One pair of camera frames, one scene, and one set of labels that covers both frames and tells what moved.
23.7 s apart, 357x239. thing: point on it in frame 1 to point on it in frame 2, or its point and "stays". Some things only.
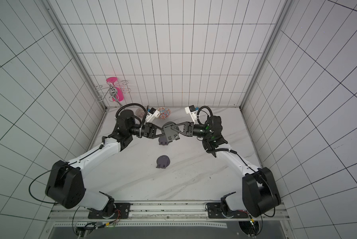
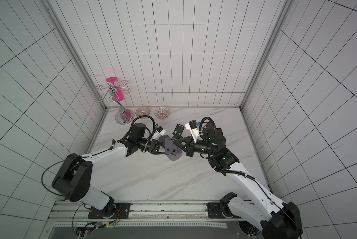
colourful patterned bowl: (165, 112) stays
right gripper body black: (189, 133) to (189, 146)
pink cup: (117, 93) stays
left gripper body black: (148, 130) to (153, 146)
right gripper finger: (176, 135) to (183, 147)
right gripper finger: (174, 126) to (178, 141)
